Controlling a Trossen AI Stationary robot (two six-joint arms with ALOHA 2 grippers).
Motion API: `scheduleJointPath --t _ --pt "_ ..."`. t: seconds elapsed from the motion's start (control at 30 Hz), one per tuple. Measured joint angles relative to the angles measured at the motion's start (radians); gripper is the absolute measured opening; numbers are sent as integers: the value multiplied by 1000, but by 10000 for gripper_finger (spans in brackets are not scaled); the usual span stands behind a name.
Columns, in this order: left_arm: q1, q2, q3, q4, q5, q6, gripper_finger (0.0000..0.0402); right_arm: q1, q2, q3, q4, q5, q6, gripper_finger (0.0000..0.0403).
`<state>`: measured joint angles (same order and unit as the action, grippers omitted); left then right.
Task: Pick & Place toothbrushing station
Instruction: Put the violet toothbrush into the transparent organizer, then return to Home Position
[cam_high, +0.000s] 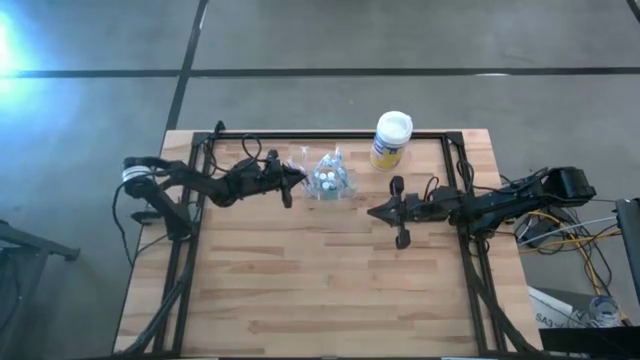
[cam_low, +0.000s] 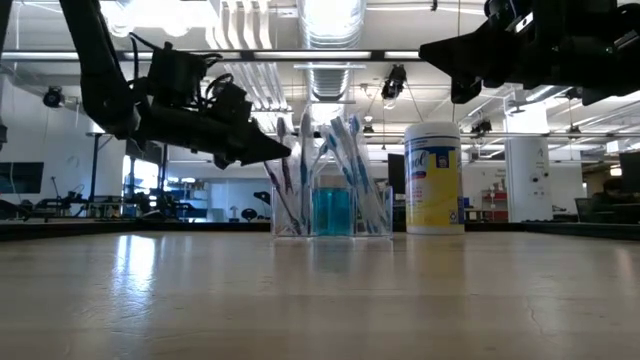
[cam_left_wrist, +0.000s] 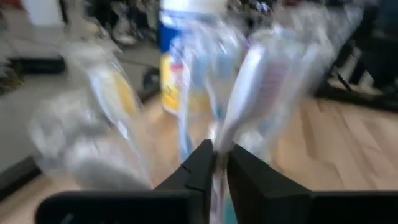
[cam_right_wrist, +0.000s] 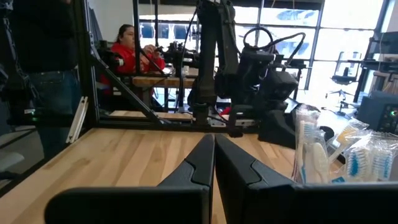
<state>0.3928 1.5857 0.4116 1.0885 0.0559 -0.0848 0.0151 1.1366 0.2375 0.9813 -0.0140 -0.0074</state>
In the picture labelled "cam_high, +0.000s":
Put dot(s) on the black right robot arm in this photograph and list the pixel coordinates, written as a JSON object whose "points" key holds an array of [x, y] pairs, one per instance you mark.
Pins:
{"points": [[525, 200]]}

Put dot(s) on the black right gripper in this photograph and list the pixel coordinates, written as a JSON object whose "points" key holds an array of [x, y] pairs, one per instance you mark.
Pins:
{"points": [[425, 207]]}

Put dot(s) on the white paper sheet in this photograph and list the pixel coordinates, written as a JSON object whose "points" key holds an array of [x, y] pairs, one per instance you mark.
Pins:
{"points": [[550, 312]]}

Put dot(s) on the clear acrylic organizer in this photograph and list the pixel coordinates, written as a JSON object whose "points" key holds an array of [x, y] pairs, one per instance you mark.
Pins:
{"points": [[350, 192]]}

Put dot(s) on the black equipment case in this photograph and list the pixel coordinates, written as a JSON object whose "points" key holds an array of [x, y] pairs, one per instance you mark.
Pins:
{"points": [[595, 345]]}

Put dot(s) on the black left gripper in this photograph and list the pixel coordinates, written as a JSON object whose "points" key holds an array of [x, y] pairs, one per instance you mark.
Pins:
{"points": [[260, 177]]}

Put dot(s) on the dark grey cart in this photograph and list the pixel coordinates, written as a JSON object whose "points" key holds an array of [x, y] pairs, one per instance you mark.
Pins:
{"points": [[20, 290]]}

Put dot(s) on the clear plastic cup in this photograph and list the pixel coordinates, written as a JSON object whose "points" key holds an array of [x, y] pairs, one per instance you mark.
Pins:
{"points": [[605, 309]]}

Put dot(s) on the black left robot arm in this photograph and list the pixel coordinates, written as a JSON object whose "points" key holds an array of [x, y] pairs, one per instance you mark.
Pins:
{"points": [[195, 182]]}

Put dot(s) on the yellow Lysol wipes canister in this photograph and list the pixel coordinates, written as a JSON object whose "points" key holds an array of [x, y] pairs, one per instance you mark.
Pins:
{"points": [[391, 137]]}

